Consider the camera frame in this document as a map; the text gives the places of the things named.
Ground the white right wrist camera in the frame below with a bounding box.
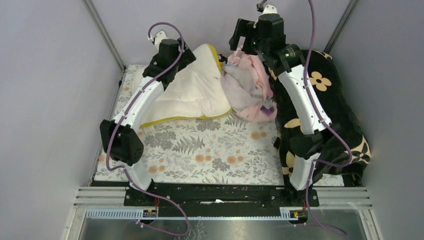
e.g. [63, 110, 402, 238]
[256, 2, 278, 15]

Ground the pink pillow with princess print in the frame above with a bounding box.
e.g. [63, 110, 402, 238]
[220, 46, 277, 123]

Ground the black blanket with yellow flowers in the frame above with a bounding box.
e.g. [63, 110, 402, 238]
[266, 50, 372, 187]

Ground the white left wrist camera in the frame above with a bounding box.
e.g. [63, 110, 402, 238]
[150, 29, 169, 49]

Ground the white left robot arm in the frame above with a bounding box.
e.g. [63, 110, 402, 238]
[99, 36, 196, 206]

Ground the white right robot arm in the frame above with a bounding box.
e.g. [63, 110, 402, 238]
[229, 13, 338, 206]

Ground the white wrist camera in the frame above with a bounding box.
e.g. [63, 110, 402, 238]
[150, 29, 169, 49]
[256, 2, 278, 15]

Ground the white pillow with yellow edge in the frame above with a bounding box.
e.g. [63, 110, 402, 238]
[134, 43, 232, 127]

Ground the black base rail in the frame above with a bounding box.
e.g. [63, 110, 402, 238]
[95, 182, 320, 220]

